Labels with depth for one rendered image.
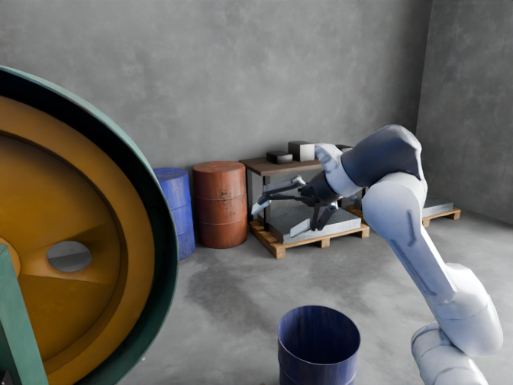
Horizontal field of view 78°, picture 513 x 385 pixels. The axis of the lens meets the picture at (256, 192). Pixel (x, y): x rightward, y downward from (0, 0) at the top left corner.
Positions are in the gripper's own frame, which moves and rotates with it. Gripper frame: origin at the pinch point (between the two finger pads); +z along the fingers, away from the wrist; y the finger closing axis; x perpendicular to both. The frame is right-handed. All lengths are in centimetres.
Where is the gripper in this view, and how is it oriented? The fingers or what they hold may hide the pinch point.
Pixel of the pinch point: (275, 221)
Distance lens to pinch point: 84.2
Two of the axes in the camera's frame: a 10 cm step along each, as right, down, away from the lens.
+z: -6.3, 4.8, 6.1
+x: 1.1, -7.2, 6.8
